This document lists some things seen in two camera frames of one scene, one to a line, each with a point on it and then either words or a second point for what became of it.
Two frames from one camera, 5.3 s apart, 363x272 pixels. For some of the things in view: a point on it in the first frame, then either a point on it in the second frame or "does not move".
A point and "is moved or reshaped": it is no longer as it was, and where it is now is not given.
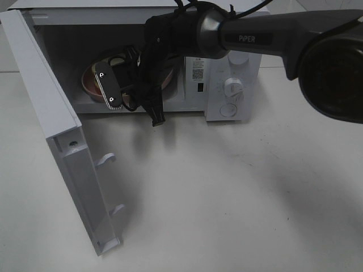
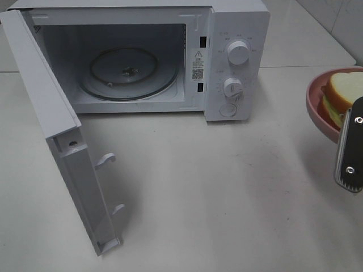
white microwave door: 64,134 does not move
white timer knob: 233,86 does not move
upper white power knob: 237,58 does not move
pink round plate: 91,87 is moved or reshaped
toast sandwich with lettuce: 117,59 is moved or reshaped
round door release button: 228,110 does not move
